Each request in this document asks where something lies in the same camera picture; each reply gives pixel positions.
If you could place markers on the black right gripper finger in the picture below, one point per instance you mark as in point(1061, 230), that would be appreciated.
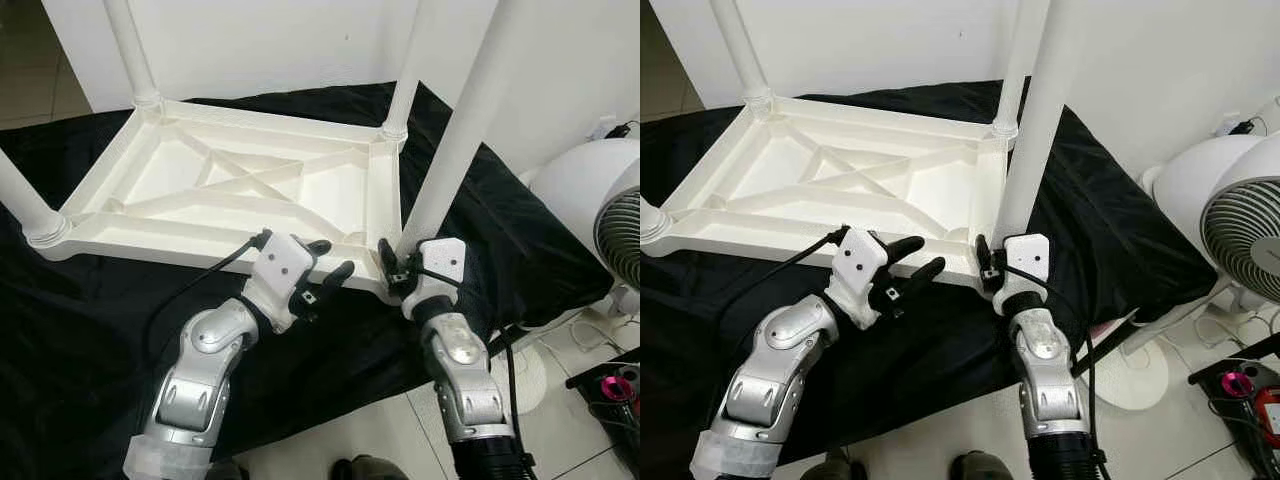
point(388, 257)
point(984, 255)

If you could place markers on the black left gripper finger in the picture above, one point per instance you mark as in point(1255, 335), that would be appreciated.
point(318, 248)
point(905, 248)
point(337, 276)
point(920, 274)

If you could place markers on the white plastic table top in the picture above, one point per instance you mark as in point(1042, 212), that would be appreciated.
point(380, 200)
point(985, 190)

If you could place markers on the white plastic table leg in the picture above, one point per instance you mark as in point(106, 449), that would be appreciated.
point(650, 220)
point(410, 70)
point(1012, 70)
point(130, 50)
point(465, 120)
point(1045, 100)
point(25, 205)
point(740, 50)

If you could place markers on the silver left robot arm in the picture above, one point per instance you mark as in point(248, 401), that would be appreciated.
point(200, 380)
point(770, 380)

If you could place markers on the black metal table leg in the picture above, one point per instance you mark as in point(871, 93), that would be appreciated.
point(1100, 352)
point(502, 340)

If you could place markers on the pink padded table corner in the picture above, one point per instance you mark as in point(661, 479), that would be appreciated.
point(1115, 326)

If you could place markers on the black fabric table cover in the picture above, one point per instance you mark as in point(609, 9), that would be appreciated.
point(720, 330)
point(100, 330)

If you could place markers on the grey robot right foot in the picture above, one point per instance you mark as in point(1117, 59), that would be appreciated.
point(368, 469)
point(980, 467)

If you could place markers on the grey robot foot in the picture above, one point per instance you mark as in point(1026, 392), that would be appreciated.
point(825, 470)
point(980, 467)
point(368, 469)

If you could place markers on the grey robot left foot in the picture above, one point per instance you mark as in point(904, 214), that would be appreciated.
point(825, 470)

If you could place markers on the white round fan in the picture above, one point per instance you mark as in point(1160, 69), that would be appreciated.
point(575, 180)
point(1190, 180)

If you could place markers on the black flat bar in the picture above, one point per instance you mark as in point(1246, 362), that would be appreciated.
point(600, 375)
point(1230, 365)

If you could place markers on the red box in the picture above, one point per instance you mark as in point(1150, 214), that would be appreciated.
point(1270, 415)

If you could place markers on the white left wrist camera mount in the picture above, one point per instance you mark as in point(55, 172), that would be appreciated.
point(280, 265)
point(860, 262)

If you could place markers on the white wall socket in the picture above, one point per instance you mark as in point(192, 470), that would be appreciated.
point(610, 129)
point(1237, 123)

